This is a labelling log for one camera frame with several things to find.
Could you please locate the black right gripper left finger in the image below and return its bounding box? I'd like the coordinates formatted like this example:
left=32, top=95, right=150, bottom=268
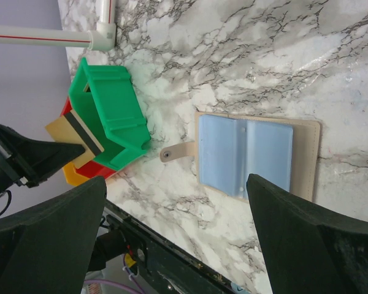
left=0, top=176, right=107, bottom=293

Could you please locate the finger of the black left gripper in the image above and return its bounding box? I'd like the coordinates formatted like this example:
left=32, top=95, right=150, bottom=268
left=0, top=124, right=86, bottom=188

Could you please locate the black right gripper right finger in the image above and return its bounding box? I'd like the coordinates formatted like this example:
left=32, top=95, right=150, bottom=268
left=247, top=174, right=368, bottom=293

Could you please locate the gold card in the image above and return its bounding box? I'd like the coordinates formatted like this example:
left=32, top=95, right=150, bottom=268
left=45, top=110, right=105, bottom=168

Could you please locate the beige card holder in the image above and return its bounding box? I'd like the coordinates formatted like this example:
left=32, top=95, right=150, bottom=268
left=159, top=112, right=321, bottom=202

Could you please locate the yellow plastic bin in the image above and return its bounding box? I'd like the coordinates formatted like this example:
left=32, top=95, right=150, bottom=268
left=63, top=162, right=89, bottom=187

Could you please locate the red plastic bin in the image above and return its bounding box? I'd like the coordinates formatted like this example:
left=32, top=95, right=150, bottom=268
left=59, top=97, right=119, bottom=181

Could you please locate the green plastic bin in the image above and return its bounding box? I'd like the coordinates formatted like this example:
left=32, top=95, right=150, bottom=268
left=69, top=58, right=151, bottom=171

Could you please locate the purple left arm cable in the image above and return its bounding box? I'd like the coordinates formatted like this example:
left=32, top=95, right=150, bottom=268
left=85, top=254, right=142, bottom=294

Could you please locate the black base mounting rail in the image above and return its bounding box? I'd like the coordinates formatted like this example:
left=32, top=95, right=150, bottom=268
left=88, top=201, right=246, bottom=293

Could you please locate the white PVC pipe frame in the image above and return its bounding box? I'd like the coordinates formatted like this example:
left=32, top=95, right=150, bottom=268
left=0, top=0, right=117, bottom=52

